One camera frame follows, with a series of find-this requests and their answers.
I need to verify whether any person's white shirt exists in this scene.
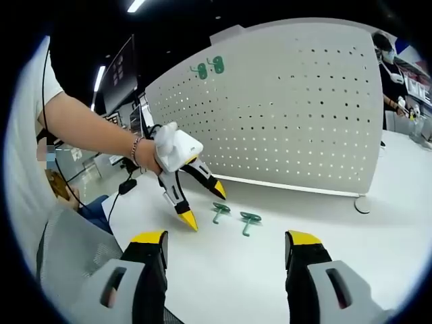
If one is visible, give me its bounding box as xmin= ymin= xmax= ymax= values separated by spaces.
xmin=5 ymin=35 xmax=65 ymax=223

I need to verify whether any person's left hand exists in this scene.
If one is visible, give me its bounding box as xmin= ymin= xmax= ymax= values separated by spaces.
xmin=137 ymin=138 xmax=163 ymax=176

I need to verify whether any white laptop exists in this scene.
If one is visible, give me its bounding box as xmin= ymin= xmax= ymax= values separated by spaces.
xmin=129 ymin=103 xmax=144 ymax=132

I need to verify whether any large black display screen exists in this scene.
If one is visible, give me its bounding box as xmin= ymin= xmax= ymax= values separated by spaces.
xmin=102 ymin=33 xmax=139 ymax=114

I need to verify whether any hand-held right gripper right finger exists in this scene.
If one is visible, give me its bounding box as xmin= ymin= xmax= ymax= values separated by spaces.
xmin=285 ymin=229 xmax=395 ymax=324

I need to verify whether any beaded bracelet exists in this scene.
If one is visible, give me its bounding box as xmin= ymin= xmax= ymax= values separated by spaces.
xmin=130 ymin=136 xmax=145 ymax=167

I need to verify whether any black computer mouse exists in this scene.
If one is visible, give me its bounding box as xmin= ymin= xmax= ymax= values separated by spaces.
xmin=118 ymin=178 xmax=138 ymax=195

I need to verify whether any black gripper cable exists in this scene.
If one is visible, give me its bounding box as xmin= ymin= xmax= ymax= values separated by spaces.
xmin=141 ymin=123 xmax=163 ymax=140

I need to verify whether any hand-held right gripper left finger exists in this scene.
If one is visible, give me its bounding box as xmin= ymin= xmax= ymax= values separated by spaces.
xmin=69 ymin=229 xmax=169 ymax=324

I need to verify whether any white perforated mounting plate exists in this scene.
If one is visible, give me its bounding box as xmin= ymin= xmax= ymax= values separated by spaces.
xmin=144 ymin=25 xmax=384 ymax=214

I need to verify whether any black mouse cable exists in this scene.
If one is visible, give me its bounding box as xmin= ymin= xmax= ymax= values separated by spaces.
xmin=107 ymin=190 xmax=123 ymax=220

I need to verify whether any green hook assembly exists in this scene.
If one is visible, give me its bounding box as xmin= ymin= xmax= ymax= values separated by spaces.
xmin=239 ymin=211 xmax=263 ymax=238
xmin=190 ymin=62 xmax=209 ymax=80
xmin=211 ymin=202 xmax=232 ymax=225
xmin=206 ymin=55 xmax=225 ymax=74

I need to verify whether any black device cable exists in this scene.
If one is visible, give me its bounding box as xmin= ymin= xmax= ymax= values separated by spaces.
xmin=39 ymin=47 xmax=85 ymax=209

